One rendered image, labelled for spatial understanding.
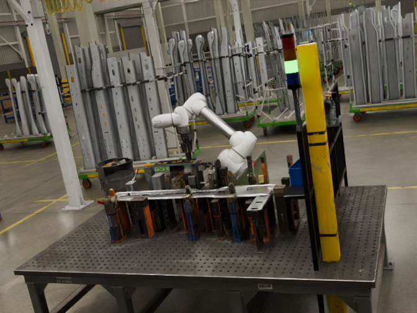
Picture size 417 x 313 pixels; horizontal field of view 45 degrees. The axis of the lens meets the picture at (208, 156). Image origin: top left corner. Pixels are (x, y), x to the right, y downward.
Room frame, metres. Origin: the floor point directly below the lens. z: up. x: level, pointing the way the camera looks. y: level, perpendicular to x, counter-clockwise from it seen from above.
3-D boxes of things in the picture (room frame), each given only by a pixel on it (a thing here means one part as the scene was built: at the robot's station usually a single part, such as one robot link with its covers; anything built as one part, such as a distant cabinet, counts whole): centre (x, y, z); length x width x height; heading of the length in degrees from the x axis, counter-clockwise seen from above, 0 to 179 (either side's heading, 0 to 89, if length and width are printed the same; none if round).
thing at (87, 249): (3.74, 0.07, 0.68); 2.56 x 1.61 x 0.04; 67
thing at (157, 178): (3.98, 0.43, 0.90); 0.13 x 0.10 x 0.41; 158
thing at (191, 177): (3.90, 0.15, 0.89); 0.13 x 0.11 x 0.38; 158
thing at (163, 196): (3.71, 0.21, 1.00); 1.38 x 0.22 x 0.02; 68
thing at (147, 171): (4.20, 0.52, 0.92); 0.08 x 0.08 x 0.44; 68
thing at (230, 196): (3.36, -0.11, 0.87); 0.12 x 0.09 x 0.35; 158
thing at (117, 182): (6.55, 1.25, 0.36); 0.54 x 0.50 x 0.73; 157
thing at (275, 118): (10.48, -1.87, 0.88); 1.91 x 1.00 x 1.76; 158
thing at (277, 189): (3.31, -0.45, 0.88); 0.08 x 0.08 x 0.36; 68
